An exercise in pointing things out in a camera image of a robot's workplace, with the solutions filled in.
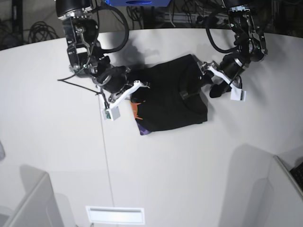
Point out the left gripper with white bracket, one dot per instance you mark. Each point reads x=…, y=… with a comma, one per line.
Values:
x=229, y=71

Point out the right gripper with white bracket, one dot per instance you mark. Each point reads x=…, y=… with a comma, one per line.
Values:
x=115, y=86

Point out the black T-shirt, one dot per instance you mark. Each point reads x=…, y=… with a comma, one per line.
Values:
x=172, y=99

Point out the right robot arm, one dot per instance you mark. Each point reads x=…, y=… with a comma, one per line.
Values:
x=89, y=60

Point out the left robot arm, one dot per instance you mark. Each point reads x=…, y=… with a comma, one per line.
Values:
x=249, y=46

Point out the blue box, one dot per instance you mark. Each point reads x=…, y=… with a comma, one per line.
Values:
x=136, y=3

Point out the black keyboard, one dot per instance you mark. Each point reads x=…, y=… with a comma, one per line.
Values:
x=297, y=174

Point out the white slotted tray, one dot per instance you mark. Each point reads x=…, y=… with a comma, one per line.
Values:
x=116, y=216

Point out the white partition left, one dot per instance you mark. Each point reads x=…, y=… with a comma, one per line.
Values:
x=38, y=208

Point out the white partition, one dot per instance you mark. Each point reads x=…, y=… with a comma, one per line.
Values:
x=38, y=208
x=287, y=207

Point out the white partition right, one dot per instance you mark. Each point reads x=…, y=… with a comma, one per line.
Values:
x=287, y=207

